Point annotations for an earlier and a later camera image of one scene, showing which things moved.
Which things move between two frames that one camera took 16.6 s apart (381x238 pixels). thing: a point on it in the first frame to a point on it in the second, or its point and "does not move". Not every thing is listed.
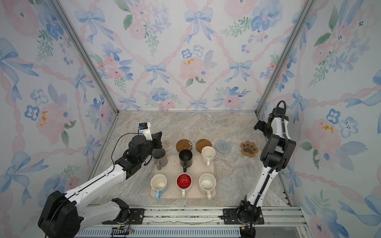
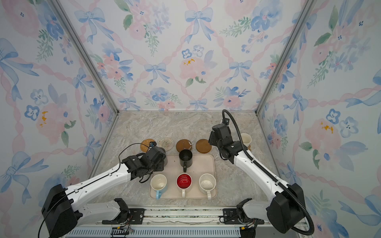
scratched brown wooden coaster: (183, 144) does not move
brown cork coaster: (202, 143) does not move
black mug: (185, 158) does not move
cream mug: (208, 152) to (246, 139)
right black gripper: (260, 125) to (212, 139)
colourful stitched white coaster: (167, 144) does not move
